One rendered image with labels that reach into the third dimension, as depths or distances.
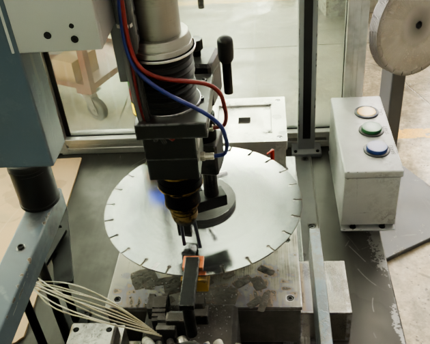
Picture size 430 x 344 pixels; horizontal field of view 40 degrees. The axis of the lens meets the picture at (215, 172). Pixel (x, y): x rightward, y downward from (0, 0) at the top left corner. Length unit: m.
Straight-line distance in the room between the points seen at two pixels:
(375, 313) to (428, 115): 2.06
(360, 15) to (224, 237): 0.61
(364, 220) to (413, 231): 1.13
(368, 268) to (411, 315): 0.94
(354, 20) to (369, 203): 0.39
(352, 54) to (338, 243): 0.42
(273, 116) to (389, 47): 0.72
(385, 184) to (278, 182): 0.24
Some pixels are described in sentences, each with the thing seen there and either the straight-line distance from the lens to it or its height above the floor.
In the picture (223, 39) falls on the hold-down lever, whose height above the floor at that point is 1.28.
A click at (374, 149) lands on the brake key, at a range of 1.17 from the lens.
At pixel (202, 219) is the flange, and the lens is 0.94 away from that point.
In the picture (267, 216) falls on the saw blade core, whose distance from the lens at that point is 0.95.
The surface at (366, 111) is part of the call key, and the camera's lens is 1.30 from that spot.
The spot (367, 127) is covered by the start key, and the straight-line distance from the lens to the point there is 1.24.
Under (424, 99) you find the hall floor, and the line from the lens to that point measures 3.18.
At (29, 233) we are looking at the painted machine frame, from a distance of 0.85.
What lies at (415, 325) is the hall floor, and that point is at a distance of 2.05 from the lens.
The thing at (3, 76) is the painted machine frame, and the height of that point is 1.33.
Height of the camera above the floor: 1.58
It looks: 37 degrees down
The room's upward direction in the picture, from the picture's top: 6 degrees counter-clockwise
